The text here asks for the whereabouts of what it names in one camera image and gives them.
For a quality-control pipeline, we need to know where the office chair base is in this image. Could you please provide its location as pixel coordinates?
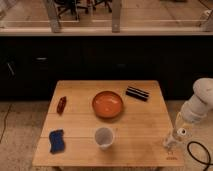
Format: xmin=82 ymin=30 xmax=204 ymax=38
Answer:
xmin=54 ymin=0 xmax=112 ymax=20

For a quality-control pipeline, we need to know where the wooden table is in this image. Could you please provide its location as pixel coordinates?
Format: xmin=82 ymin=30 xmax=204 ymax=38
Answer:
xmin=33 ymin=81 xmax=183 ymax=167

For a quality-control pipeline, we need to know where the black striped box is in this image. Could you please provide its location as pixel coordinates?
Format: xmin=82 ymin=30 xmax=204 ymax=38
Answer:
xmin=126 ymin=87 xmax=149 ymax=101

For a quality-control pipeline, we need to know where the red toy figure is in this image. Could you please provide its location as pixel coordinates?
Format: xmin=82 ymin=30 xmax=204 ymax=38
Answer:
xmin=57 ymin=97 xmax=66 ymax=114

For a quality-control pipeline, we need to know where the thin floor cable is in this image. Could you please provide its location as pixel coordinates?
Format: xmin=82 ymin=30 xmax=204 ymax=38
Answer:
xmin=0 ymin=103 xmax=13 ymax=143

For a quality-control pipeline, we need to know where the dark cabinet counter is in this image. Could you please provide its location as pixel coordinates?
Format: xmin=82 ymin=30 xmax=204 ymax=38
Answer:
xmin=0 ymin=34 xmax=213 ymax=99

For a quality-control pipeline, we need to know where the white cup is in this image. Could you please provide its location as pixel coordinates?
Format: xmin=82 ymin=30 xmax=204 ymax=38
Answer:
xmin=94 ymin=127 xmax=115 ymax=150

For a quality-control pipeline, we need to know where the black cable loop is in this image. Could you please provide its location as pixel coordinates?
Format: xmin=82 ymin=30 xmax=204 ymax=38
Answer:
xmin=186 ymin=141 xmax=213 ymax=171

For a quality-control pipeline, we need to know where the orange bowl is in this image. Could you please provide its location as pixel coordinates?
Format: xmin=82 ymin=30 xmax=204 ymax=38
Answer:
xmin=92 ymin=91 xmax=123 ymax=118

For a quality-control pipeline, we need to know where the blue sponge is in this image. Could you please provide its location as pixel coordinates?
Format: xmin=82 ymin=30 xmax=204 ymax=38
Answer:
xmin=49 ymin=130 xmax=65 ymax=154

